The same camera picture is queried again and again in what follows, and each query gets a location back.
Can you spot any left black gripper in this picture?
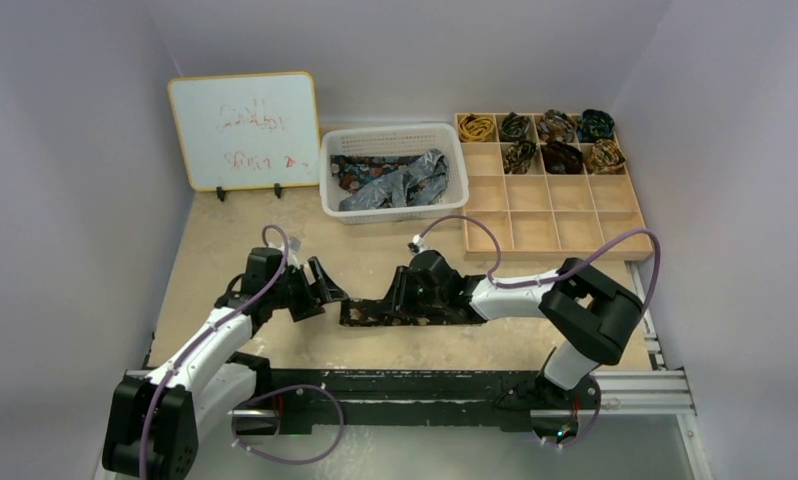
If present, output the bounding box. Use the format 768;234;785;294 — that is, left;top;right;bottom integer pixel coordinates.
267;257;345;321

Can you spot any black floral tie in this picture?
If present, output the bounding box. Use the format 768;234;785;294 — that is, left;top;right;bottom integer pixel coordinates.
339;299;487;328

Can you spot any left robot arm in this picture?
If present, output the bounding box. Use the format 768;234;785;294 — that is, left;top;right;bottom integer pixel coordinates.
102;247;348;479

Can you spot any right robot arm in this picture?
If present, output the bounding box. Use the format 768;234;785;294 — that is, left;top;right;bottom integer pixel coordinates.
370;250;644;407

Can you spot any grey blue patterned tie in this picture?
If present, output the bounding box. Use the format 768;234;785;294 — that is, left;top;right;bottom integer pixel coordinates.
339;149;449;211

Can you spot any dark colourful patterned tie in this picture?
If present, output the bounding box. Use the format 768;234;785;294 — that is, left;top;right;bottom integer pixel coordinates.
329;155;418;194

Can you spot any white plastic basket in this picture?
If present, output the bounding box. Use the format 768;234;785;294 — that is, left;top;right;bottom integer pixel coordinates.
319;123;469;224

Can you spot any yellow rolled tie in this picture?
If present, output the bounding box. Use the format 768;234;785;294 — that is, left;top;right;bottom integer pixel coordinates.
457;113;496;143

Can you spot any wooden compartment tray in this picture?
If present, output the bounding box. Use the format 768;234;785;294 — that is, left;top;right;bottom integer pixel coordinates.
460;110;653;261

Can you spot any dark olive rolled tie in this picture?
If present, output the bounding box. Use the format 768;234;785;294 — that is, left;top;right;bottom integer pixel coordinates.
499;112;532;142

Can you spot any dark maroon rolled tie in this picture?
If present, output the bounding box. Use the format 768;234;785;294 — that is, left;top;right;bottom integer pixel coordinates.
540;141;584;175

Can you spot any brown patterned rolled tie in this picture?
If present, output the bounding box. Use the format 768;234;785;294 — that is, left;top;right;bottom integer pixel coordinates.
536;109;576;143

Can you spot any orange brown rolled tie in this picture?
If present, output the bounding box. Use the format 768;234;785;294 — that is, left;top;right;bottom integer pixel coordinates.
585;139;626;175

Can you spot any dark green rolled tie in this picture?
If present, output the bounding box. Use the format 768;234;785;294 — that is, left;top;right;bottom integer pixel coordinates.
576;109;616;143

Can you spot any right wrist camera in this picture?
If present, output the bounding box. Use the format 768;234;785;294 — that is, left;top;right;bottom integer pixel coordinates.
407;235;428;256

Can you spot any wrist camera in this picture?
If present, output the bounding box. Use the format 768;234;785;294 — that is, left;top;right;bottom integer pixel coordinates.
407;235;428;256
282;237;302;268

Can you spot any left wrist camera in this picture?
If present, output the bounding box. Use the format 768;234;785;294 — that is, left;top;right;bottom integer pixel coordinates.
282;237;302;268

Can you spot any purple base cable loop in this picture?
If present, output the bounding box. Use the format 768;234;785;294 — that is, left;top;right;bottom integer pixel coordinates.
230;384;345;466

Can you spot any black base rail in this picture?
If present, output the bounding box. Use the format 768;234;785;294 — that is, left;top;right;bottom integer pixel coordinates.
229;353;601;442

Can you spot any white whiteboard orange frame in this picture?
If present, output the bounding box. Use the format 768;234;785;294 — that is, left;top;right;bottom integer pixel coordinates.
167;71;321;192

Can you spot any aluminium rail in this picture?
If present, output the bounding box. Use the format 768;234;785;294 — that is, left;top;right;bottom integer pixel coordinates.
123;264;696;419

